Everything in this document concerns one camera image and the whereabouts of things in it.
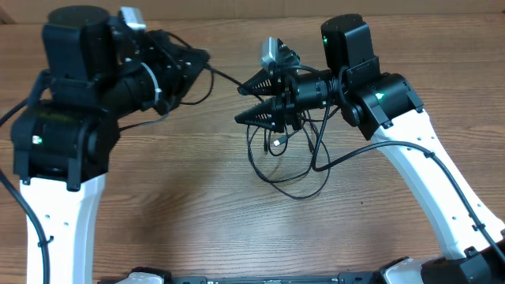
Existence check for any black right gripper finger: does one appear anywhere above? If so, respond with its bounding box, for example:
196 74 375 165
238 69 276 95
234 99 279 130

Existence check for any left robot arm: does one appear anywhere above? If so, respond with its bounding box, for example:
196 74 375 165
10 6 210 283

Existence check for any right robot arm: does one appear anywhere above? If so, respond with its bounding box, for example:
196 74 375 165
235 14 504 283

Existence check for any black right camera cable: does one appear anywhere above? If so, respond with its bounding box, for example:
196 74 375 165
291 65 505 265

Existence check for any black camera cable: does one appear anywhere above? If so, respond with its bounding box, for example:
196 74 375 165
291 65 505 265
0 98 54 284

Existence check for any black left camera cable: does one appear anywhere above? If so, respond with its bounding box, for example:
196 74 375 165
0 98 54 284

